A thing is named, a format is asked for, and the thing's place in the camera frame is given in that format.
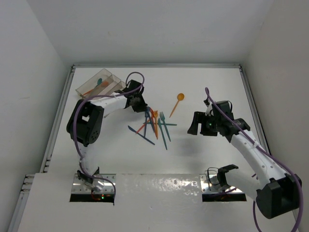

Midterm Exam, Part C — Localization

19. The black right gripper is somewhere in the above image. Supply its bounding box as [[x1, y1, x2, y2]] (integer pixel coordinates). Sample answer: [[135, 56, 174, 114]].
[[188, 111, 220, 136]]

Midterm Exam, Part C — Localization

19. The dark blue plastic spoon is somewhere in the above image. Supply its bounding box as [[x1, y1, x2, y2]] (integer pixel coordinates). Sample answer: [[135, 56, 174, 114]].
[[144, 106, 150, 136]]

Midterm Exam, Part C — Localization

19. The orange-red plastic fork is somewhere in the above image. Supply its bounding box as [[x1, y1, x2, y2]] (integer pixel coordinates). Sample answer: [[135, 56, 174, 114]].
[[150, 108, 156, 132]]

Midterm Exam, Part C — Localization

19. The yellow-orange plastic fork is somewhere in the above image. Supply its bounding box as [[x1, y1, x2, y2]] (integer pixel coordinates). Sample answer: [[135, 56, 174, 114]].
[[154, 111, 158, 140]]

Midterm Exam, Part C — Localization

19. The orange-red plastic spoon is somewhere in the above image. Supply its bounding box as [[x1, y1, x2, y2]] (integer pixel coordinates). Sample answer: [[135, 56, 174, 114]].
[[84, 81, 109, 96]]

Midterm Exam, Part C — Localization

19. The yellow-orange plastic spoon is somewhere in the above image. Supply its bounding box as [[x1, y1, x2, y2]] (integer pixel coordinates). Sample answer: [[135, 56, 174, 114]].
[[169, 93, 185, 118]]

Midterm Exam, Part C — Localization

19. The teal plastic spoon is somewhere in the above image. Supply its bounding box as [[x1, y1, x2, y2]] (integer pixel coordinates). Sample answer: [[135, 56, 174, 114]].
[[96, 78, 102, 87]]

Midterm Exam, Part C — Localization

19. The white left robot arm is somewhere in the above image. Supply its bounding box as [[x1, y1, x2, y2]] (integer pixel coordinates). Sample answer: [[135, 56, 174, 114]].
[[66, 80, 148, 193]]

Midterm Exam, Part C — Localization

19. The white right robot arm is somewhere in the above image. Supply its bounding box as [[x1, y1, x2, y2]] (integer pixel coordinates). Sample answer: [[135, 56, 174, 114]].
[[187, 101, 300, 219]]

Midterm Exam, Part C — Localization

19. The teal plastic knife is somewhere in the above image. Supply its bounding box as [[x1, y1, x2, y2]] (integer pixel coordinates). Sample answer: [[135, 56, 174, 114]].
[[158, 119, 168, 150], [147, 122, 177, 126]]

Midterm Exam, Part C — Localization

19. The dark blue plastic knife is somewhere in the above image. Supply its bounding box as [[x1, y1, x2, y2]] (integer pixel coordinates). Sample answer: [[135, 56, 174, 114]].
[[127, 125, 155, 145]]

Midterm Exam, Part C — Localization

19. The teal plastic fork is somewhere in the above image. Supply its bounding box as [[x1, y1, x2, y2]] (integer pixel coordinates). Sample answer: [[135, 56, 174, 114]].
[[160, 112, 171, 142]]

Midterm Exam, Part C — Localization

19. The clear three-compartment organizer tray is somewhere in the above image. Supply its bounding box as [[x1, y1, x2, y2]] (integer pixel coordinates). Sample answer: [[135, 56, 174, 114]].
[[75, 69, 126, 99]]

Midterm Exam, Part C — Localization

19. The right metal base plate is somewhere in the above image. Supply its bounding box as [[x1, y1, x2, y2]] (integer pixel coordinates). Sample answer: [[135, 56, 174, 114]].
[[200, 174, 243, 194]]

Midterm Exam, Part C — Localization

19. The metal base plate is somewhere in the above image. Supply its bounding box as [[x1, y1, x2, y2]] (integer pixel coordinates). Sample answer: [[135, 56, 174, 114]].
[[200, 174, 243, 194], [71, 174, 114, 194]]

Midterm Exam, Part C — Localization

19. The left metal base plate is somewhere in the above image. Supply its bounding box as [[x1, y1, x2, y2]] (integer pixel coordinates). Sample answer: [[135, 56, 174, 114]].
[[71, 174, 114, 194]]

